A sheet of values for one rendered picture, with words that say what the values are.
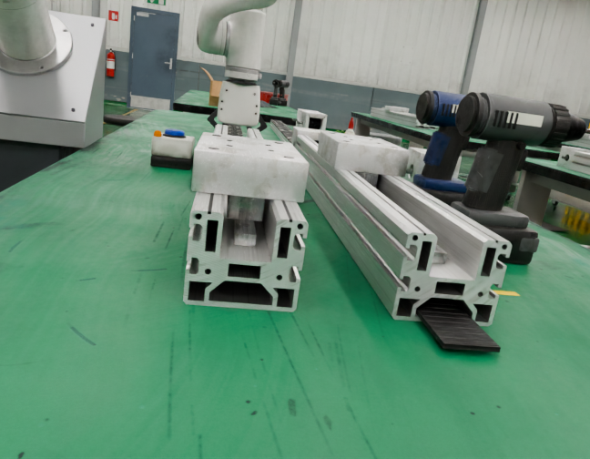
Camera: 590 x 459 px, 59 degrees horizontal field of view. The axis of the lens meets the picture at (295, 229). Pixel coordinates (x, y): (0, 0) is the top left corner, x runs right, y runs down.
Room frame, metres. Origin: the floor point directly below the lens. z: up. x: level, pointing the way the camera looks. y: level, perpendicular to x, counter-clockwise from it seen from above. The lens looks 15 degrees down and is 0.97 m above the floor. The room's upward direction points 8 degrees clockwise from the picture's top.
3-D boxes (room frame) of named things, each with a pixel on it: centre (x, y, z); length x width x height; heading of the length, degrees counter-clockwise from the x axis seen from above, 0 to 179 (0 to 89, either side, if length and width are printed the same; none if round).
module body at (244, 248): (0.82, 0.10, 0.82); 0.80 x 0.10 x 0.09; 9
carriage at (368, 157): (0.85, -0.09, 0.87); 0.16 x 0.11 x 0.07; 9
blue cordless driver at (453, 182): (0.96, -0.29, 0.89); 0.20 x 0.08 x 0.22; 101
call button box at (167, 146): (1.07, 0.27, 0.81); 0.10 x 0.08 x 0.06; 99
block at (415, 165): (1.15, -0.27, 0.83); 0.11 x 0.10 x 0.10; 95
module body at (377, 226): (0.85, -0.09, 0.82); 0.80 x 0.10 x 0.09; 9
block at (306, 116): (2.23, 0.00, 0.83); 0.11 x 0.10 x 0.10; 103
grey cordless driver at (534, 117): (0.72, -0.30, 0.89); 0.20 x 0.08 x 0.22; 101
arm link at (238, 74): (1.29, 0.17, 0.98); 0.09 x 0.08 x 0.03; 99
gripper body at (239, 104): (1.29, 0.18, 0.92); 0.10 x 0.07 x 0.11; 99
